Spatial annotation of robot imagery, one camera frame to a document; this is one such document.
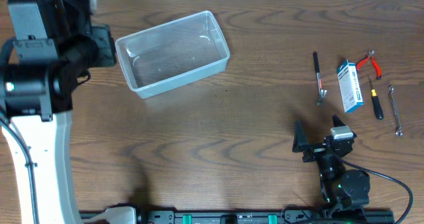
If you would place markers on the clear plastic container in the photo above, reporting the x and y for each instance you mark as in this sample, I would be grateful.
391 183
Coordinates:
174 54

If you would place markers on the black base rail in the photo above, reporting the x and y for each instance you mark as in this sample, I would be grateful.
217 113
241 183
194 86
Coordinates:
289 215

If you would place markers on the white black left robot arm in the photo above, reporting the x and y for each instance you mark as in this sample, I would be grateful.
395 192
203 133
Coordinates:
50 55

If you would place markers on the red handled pliers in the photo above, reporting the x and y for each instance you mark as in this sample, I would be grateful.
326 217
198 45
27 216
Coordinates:
370 57

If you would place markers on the white blue cardboard box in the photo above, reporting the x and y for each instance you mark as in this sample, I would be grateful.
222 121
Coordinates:
349 85

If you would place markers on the silver wrench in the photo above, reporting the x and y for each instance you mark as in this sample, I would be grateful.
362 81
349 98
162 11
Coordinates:
398 130

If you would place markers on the black yellow screwdriver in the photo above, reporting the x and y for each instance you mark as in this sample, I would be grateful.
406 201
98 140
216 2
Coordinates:
378 112

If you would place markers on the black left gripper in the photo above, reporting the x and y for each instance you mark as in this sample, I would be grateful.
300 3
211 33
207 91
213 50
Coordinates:
101 59

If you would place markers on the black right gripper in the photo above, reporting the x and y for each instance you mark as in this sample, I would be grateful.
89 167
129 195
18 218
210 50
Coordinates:
315 152

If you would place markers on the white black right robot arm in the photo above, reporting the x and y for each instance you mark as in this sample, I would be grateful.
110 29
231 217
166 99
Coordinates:
342 189

